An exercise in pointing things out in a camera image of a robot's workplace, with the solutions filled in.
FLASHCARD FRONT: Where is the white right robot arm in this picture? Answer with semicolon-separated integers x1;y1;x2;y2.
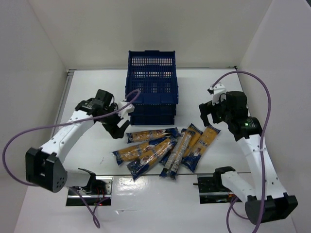
114;87;298;224

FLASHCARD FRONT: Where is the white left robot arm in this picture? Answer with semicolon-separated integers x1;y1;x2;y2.
25;89;129;193

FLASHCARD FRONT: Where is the blue stacked plastic tray shelf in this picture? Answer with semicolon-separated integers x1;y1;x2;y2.
125;50;178;126

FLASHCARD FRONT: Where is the left-most spaghetti bag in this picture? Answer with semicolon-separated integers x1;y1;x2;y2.
112;137;167;165

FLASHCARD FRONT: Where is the middle yellow spaghetti bag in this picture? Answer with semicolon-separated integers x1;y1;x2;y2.
183;123;203;158

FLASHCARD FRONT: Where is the right-most spaghetti bag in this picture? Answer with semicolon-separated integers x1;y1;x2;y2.
181;125;221;173

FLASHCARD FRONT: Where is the white-label spaghetti bag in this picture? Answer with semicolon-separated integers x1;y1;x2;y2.
159;129;194;180

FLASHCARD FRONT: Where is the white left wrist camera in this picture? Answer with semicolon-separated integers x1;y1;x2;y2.
117;101;135;118

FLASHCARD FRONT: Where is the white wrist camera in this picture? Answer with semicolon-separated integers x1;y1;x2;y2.
117;101;135;118
207;83;226;105

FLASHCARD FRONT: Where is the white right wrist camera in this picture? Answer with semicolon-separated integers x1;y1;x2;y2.
207;83;226;105

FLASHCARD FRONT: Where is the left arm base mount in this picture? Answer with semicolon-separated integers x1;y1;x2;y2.
66;176;113;207

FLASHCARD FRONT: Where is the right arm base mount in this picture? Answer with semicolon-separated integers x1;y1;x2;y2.
193;176;231;204

